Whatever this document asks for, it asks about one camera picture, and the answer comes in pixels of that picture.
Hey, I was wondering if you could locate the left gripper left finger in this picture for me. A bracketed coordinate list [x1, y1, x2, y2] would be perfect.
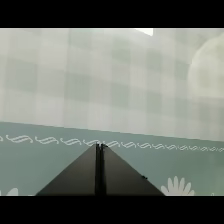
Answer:
[35, 143, 98, 197]

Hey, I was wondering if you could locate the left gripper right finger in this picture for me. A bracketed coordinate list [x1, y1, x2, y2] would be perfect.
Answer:
[99, 143, 165, 197]

